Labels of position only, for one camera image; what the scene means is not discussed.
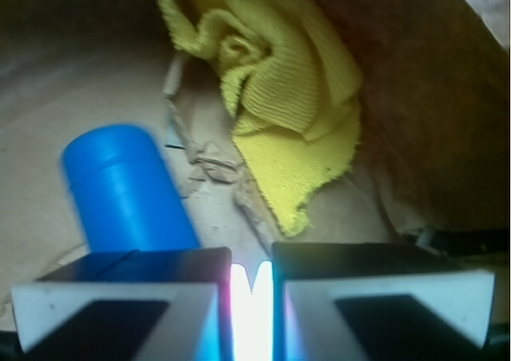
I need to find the blue plastic bottle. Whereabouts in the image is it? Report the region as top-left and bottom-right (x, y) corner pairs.
(61, 125), (200, 252)

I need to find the brown paper bag basin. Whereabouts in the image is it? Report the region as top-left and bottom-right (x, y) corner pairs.
(1, 0), (510, 331)

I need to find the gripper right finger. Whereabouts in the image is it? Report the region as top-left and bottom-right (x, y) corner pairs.
(271, 243), (495, 360)

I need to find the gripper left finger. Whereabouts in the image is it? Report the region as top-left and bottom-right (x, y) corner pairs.
(11, 248), (232, 360)

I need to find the yellow cloth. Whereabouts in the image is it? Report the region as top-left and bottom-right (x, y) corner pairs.
(157, 0), (362, 237)

